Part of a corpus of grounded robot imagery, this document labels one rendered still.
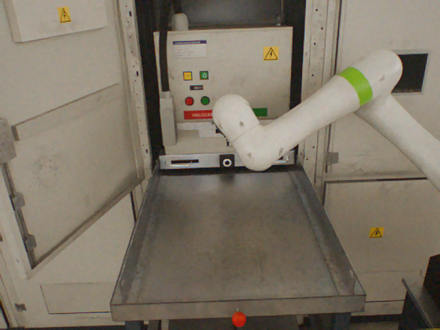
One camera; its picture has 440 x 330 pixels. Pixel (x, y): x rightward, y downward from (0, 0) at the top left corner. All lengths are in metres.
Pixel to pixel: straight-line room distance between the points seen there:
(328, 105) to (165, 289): 0.65
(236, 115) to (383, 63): 0.43
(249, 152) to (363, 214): 0.81
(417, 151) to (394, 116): 0.13
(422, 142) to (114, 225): 1.19
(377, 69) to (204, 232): 0.69
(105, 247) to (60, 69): 0.85
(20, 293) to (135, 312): 1.12
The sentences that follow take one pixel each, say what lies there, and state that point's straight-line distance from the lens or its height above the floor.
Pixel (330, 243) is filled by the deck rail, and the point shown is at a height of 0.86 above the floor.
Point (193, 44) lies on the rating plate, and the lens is 1.44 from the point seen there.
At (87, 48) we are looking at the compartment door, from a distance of 1.29.
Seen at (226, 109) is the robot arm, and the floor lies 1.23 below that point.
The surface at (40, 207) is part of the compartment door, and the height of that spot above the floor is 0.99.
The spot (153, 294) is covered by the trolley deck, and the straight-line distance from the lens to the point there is 1.02.
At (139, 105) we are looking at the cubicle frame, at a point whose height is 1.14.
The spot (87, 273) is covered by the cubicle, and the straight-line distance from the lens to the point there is 1.88.
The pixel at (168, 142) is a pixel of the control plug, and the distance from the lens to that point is 1.42.
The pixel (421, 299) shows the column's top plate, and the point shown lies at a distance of 1.22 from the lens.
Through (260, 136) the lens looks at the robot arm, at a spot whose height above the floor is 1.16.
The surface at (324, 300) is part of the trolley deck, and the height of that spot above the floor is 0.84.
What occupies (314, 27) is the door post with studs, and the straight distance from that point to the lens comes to 1.43.
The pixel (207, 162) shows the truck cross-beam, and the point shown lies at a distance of 1.55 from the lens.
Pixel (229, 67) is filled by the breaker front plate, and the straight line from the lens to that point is 1.45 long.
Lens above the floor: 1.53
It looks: 25 degrees down
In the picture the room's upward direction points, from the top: 2 degrees counter-clockwise
